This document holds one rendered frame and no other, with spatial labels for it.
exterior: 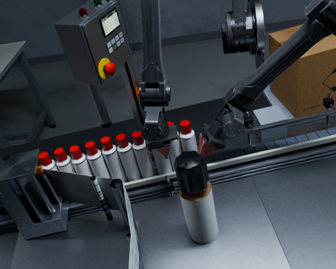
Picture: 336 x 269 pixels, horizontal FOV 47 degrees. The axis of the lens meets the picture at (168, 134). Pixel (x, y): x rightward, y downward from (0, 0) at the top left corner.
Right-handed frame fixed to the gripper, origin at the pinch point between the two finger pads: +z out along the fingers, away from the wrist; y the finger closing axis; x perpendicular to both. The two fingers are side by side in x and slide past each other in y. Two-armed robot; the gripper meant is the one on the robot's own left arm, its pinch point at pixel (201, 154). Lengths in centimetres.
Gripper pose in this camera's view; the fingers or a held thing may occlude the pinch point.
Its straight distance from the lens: 134.5
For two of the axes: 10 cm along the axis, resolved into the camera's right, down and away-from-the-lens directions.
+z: -4.5, 7.7, 4.5
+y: 1.5, 5.7, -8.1
